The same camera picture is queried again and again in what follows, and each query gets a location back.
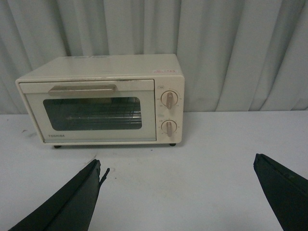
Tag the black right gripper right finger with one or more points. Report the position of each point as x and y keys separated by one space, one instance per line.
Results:
x=285 y=191

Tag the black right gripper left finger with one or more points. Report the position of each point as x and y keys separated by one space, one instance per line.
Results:
x=71 y=207

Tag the white pleated curtain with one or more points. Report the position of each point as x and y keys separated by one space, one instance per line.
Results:
x=236 y=55

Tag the beige control knob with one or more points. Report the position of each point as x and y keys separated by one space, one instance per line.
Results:
x=169 y=99
x=169 y=127

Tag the beige door handle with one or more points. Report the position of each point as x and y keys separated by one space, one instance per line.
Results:
x=82 y=90

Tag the upper beige control knob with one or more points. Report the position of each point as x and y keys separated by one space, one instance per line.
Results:
x=169 y=99

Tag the lower beige control knob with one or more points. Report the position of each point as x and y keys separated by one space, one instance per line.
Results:
x=169 y=127

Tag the glass oven door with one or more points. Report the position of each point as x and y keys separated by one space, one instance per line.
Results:
x=126 y=115

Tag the cream Toshiba toaster oven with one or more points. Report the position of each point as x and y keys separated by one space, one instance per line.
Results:
x=163 y=69

